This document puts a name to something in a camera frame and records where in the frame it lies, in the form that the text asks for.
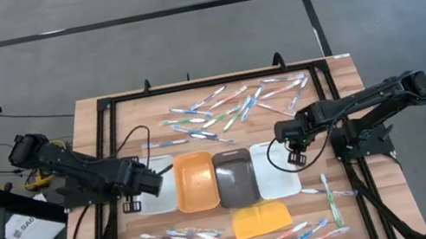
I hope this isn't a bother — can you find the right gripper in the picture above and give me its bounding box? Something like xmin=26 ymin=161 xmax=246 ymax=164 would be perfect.
xmin=271 ymin=104 xmax=321 ymax=171

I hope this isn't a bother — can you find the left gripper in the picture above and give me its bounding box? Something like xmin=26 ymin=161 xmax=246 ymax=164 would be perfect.
xmin=113 ymin=150 xmax=171 ymax=216

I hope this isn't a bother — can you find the white plastic bin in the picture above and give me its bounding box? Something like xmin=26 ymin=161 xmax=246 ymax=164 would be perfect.
xmin=131 ymin=152 xmax=183 ymax=218
xmin=248 ymin=136 xmax=305 ymax=203

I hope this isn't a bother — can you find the grey translucent plastic bin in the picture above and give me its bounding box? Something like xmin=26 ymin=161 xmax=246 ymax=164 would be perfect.
xmin=210 ymin=146 xmax=262 ymax=210

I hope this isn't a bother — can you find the orange plastic bin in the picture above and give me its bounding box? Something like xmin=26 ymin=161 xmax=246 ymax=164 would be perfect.
xmin=169 ymin=149 xmax=223 ymax=216

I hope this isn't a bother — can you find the green toothbrush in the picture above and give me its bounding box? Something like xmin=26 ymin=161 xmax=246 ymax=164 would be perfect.
xmin=198 ymin=104 xmax=245 ymax=130
xmin=319 ymin=171 xmax=345 ymax=229
xmin=216 ymin=94 xmax=258 ymax=133
xmin=158 ymin=113 xmax=207 ymax=131

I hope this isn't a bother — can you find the yellow folded cloth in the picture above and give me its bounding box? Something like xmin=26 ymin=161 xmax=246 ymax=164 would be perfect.
xmin=229 ymin=197 xmax=295 ymax=239

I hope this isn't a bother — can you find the white printed box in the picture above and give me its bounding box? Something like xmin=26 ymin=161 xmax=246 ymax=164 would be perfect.
xmin=1 ymin=205 xmax=68 ymax=239

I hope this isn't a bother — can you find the black desk beam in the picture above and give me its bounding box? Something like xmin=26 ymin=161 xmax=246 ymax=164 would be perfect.
xmin=0 ymin=175 xmax=69 ymax=235

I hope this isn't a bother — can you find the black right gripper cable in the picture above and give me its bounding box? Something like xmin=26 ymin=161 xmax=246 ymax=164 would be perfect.
xmin=260 ymin=101 xmax=362 ymax=179

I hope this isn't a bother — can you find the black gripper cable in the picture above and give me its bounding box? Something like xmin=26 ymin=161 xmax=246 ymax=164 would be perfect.
xmin=107 ymin=123 xmax=158 ymax=176
xmin=260 ymin=101 xmax=362 ymax=179

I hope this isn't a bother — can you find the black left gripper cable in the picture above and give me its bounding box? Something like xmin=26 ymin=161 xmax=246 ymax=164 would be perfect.
xmin=107 ymin=123 xmax=158 ymax=176

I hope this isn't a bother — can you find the yellow cable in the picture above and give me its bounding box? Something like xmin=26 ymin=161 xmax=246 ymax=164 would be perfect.
xmin=17 ymin=138 xmax=74 ymax=193

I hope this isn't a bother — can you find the black aluminium rig frame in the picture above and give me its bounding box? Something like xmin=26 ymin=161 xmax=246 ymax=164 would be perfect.
xmin=30 ymin=30 xmax=426 ymax=239

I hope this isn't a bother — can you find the thin black floor cable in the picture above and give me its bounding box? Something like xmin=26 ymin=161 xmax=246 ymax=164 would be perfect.
xmin=0 ymin=100 xmax=76 ymax=131

